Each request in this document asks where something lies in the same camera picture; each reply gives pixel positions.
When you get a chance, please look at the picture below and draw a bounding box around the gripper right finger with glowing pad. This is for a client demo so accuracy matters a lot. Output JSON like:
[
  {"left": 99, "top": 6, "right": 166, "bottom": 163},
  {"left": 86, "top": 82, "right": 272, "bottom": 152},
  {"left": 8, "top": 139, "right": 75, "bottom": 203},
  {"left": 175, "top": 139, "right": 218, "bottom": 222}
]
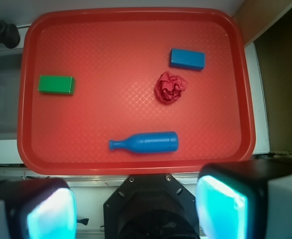
[{"left": 195, "top": 158, "right": 292, "bottom": 239}]

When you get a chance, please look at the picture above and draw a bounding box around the blue plastic toy bottle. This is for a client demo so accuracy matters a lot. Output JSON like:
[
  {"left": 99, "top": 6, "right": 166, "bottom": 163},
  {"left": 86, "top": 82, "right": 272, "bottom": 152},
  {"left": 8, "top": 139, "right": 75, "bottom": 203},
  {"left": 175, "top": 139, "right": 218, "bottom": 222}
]
[{"left": 108, "top": 131, "right": 179, "bottom": 154}]

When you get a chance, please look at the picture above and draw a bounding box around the red plastic tray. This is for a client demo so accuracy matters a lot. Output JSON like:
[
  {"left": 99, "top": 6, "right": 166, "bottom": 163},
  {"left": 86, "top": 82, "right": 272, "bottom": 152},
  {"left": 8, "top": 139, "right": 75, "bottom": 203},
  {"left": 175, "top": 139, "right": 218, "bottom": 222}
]
[{"left": 17, "top": 8, "right": 256, "bottom": 175}]

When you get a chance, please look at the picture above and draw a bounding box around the blue rectangular block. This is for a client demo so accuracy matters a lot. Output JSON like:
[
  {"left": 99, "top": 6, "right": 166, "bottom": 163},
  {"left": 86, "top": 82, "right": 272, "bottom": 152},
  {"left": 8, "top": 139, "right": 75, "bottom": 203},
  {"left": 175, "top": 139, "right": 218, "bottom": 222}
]
[{"left": 169, "top": 48, "right": 205, "bottom": 71}]

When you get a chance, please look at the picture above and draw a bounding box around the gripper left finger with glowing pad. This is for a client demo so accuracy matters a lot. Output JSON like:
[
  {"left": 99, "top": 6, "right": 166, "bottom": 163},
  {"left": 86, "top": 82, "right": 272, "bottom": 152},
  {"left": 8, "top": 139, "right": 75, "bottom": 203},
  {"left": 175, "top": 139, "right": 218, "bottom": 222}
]
[{"left": 0, "top": 178, "right": 77, "bottom": 239}]

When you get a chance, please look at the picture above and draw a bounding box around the green rectangular block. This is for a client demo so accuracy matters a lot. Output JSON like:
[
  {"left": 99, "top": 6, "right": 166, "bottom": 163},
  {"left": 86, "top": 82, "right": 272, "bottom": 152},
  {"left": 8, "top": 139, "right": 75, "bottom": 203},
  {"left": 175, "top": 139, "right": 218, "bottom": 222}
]
[{"left": 38, "top": 75, "right": 75, "bottom": 95}]

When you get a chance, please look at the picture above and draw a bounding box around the crumpled red paper ball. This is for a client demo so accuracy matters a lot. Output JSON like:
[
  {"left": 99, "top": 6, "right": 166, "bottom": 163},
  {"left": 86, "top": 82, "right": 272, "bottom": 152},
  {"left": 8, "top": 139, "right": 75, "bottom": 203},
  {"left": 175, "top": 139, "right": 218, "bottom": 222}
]
[{"left": 154, "top": 71, "right": 188, "bottom": 104}]

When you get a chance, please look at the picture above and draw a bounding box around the black clamp knob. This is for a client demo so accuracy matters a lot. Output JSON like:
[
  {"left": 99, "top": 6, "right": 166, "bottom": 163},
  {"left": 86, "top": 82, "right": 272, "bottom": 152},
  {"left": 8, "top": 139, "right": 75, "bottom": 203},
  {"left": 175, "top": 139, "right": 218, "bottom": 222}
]
[{"left": 0, "top": 20, "right": 20, "bottom": 49}]

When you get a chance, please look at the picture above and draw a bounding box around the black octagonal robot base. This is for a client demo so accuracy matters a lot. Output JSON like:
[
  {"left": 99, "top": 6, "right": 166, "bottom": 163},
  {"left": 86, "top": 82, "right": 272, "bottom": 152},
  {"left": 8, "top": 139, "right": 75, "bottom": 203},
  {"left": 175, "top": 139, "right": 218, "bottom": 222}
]
[{"left": 103, "top": 174, "right": 200, "bottom": 239}]

